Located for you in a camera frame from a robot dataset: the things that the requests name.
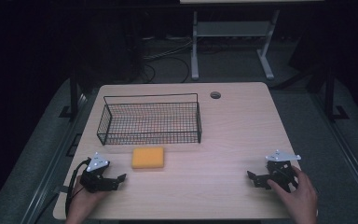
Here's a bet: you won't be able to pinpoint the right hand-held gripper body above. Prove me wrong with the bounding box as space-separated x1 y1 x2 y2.
264 149 302 193

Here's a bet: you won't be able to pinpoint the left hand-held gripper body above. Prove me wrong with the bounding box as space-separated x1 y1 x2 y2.
79 151 119 193

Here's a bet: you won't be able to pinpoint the person's left hand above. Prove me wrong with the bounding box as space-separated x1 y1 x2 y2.
65 175 110 220

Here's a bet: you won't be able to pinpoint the person's right hand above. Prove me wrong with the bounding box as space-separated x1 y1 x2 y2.
266 165 319 220

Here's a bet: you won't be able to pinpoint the yellow sponge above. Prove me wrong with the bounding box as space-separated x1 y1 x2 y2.
131 147 165 170

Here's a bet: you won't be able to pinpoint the grey metal stand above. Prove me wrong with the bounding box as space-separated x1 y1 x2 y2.
190 8 282 81

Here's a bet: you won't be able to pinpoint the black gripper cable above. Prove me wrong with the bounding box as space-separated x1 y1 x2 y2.
64 158 92 218

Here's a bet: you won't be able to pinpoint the black rail bracket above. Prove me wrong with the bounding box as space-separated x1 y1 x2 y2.
65 133 82 158

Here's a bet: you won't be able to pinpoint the aluminium floor rail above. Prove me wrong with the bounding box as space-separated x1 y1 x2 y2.
20 92 90 224
310 92 358 217

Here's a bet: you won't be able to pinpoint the black wire basket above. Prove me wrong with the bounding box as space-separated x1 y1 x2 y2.
96 92 203 147

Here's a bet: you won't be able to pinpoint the black metal post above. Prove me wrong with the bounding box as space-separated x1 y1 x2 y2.
323 60 351 123
58 69 82 119

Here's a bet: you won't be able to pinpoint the black floor cables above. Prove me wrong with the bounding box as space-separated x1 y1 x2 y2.
141 36 192 84

